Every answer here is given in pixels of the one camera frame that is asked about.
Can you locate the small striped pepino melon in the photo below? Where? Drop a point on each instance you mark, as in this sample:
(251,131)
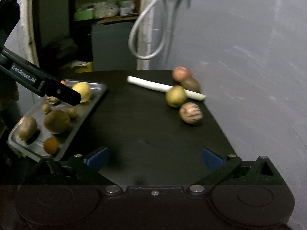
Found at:
(190,113)

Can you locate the green box on shelf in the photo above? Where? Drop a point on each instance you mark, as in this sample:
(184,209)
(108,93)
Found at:
(84,14)

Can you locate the small orange tangerine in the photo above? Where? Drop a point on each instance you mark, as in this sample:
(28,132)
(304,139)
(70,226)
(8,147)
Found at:
(51,145)

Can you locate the large yellow round fruit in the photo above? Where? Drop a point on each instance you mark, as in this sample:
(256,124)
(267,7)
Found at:
(84,90)

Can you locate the black table mat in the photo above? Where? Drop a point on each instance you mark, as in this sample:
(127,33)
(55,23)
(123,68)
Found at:
(147,142)

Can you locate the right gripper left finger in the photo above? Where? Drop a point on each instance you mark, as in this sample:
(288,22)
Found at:
(95,160)

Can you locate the red apple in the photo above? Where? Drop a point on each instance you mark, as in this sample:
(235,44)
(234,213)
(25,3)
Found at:
(180,73)

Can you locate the yellow green pear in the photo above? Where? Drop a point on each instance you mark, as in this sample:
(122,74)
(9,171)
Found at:
(176,96)

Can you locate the white leek stalk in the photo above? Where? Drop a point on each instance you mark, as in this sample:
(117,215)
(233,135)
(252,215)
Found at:
(162,87)

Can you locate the brown oval kiwi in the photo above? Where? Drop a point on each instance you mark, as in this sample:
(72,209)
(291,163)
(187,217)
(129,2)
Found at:
(57,121)

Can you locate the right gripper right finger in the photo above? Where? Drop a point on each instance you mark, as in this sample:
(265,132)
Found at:
(218,163)

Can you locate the yellow container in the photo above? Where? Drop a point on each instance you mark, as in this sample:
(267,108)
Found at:
(83,68)

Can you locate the dark grey cabinet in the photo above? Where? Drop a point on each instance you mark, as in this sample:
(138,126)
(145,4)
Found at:
(110,47)

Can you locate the large striped pepino melon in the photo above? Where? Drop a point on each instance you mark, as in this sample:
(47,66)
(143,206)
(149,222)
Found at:
(52,100)

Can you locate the silver metal tray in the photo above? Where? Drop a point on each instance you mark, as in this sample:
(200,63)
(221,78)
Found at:
(33,147)

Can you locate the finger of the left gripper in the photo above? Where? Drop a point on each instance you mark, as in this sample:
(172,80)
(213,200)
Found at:
(68,95)

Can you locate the small brown round fruit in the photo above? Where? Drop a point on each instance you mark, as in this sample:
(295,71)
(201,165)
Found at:
(46,108)
(72,112)

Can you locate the kiwi with sticker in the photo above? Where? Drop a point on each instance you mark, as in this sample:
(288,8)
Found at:
(26,127)

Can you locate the dark brown kiwi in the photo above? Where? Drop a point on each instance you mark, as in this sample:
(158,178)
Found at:
(191,84)

